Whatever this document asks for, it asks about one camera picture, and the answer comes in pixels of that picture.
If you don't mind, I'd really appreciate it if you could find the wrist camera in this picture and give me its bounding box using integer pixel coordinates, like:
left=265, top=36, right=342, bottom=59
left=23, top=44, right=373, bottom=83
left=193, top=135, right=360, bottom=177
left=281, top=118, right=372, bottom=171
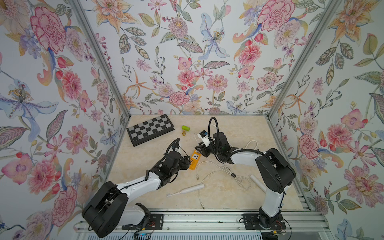
left=198, top=130, right=211, bottom=148
left=171, top=144, right=180, bottom=153

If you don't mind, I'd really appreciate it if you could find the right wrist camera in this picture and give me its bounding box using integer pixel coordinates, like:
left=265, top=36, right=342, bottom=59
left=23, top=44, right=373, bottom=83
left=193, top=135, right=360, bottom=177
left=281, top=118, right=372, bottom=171
left=198, top=130, right=211, bottom=148

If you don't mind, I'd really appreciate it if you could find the green cylinder block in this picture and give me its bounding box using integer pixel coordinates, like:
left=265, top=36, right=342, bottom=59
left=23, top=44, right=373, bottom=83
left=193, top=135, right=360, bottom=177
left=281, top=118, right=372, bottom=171
left=182, top=125, right=190, bottom=132

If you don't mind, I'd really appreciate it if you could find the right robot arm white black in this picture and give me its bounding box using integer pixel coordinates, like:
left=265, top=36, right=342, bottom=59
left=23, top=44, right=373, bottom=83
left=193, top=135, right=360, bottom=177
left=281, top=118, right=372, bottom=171
left=195, top=117, right=296, bottom=229

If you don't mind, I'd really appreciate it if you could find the black white folding chessboard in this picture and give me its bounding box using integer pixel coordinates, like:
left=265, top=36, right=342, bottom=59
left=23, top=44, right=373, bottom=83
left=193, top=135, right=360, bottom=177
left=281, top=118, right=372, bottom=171
left=127, top=114, right=175, bottom=147

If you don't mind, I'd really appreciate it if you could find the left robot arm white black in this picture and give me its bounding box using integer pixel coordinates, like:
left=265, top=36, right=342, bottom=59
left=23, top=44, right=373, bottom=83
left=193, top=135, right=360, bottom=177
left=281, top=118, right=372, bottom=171
left=82, top=138, right=191, bottom=239

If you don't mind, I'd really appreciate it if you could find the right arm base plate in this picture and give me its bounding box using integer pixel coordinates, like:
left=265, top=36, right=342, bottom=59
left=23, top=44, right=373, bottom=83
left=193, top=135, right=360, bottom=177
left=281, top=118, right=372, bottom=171
left=241, top=213, right=287, bottom=231

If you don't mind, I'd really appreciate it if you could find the aluminium front rail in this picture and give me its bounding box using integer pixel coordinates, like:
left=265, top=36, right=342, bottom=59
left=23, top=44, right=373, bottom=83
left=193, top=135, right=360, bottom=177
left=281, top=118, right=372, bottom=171
left=73, top=209, right=331, bottom=235

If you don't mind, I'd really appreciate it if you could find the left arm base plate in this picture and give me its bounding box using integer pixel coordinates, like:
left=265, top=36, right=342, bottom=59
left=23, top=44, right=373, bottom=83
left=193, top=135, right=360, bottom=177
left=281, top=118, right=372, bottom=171
left=118, top=203, right=164, bottom=231

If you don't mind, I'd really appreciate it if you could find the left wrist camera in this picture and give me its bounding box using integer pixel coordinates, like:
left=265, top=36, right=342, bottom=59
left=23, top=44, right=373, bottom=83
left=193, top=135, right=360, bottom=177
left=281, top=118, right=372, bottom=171
left=171, top=144, right=180, bottom=153

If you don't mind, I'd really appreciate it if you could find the white electric toothbrush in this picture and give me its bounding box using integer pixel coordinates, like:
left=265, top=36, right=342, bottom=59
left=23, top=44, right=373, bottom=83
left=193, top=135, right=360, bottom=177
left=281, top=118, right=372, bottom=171
left=250, top=175, right=267, bottom=193
left=167, top=184, right=205, bottom=198

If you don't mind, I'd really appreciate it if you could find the orange power strip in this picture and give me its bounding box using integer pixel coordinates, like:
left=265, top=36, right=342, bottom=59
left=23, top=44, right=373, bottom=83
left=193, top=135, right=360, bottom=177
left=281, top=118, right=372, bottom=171
left=189, top=150, right=202, bottom=171

